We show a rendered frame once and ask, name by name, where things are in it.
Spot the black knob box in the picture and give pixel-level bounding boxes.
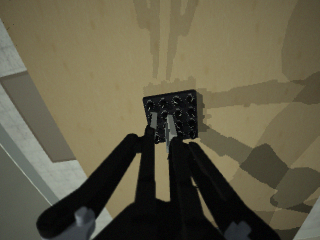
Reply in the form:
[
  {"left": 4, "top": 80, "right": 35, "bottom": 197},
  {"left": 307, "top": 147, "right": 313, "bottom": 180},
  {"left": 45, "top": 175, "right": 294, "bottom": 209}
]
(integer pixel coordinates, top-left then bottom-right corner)
[{"left": 143, "top": 89, "right": 198, "bottom": 144}]

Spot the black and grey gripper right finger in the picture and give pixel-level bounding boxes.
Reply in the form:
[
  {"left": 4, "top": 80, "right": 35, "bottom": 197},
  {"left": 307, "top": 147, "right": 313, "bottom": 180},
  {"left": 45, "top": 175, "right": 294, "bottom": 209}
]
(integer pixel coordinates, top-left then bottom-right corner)
[{"left": 165, "top": 115, "right": 281, "bottom": 240}]

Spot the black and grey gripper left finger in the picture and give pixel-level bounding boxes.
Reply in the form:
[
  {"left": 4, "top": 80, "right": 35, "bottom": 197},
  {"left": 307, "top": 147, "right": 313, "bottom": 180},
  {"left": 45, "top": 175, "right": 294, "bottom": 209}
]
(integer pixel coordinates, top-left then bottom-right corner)
[{"left": 36, "top": 112, "right": 157, "bottom": 240}]

